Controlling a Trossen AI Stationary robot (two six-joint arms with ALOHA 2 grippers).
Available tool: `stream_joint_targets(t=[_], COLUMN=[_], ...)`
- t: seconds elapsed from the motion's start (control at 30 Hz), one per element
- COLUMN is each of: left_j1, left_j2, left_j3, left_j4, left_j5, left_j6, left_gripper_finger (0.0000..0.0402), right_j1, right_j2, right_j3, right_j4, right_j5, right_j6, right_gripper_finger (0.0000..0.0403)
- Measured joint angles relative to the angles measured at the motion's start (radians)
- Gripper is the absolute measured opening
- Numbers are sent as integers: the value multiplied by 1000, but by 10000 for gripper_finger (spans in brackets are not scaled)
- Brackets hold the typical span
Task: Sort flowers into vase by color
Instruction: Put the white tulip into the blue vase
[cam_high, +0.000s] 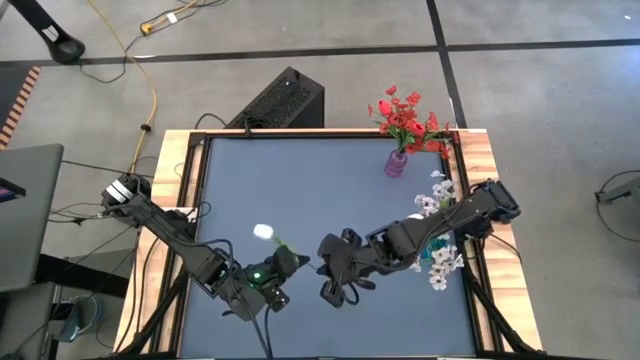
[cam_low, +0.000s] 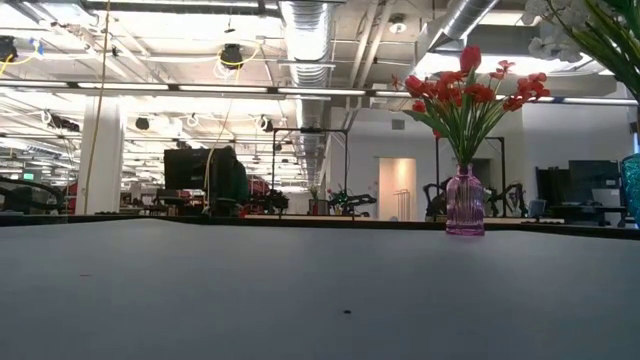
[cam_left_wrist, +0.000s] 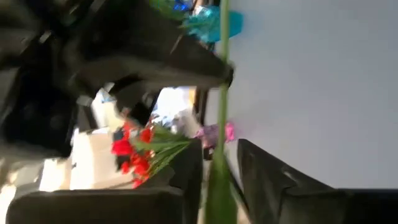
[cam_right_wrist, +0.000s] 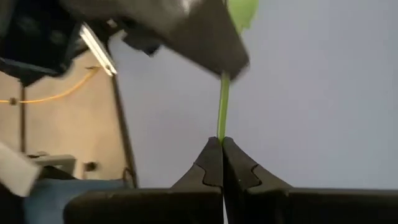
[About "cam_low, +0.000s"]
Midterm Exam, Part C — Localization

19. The ceiling light strip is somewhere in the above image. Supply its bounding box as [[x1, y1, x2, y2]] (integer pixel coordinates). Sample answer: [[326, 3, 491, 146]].
[[0, 78, 369, 99]]

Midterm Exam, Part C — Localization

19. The black aluminium table frame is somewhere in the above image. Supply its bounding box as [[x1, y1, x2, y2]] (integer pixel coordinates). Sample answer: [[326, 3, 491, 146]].
[[0, 213, 640, 241]]

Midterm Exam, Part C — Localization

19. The white pillar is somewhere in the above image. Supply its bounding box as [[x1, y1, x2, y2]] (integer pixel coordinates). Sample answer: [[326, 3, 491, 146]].
[[74, 96, 126, 216]]

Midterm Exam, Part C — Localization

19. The black ceiling device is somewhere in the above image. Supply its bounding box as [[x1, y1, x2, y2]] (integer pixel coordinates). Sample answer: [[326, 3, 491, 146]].
[[0, 34, 20, 64], [218, 43, 245, 70]]

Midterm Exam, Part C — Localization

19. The black background frame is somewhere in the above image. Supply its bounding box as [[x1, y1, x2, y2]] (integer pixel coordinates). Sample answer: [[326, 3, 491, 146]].
[[271, 127, 350, 220]]

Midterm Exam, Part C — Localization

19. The large white flower bunch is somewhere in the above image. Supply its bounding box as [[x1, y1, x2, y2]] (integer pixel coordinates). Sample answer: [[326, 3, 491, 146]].
[[519, 0, 640, 104]]

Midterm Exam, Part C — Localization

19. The red tulip with green leaves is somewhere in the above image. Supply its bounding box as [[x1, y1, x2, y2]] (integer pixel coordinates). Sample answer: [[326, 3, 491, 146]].
[[458, 44, 484, 169]]

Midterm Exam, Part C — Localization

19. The silver ventilation duct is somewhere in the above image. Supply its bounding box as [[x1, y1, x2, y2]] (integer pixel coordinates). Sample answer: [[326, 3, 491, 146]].
[[424, 0, 501, 51], [277, 0, 335, 189]]

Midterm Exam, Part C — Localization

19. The yellow hanging cable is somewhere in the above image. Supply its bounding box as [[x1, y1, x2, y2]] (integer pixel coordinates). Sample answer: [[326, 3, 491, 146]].
[[82, 0, 112, 216]]

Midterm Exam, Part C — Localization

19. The purple glass vase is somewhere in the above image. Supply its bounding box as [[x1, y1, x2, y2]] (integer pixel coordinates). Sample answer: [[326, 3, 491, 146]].
[[444, 163, 486, 237]]

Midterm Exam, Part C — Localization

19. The red flower bunch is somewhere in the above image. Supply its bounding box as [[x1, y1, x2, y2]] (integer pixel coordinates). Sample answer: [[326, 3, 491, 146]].
[[391, 58, 552, 169]]

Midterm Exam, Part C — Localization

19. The blue glass vase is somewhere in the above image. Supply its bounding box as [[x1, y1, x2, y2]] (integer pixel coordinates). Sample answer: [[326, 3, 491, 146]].
[[619, 152, 640, 227]]

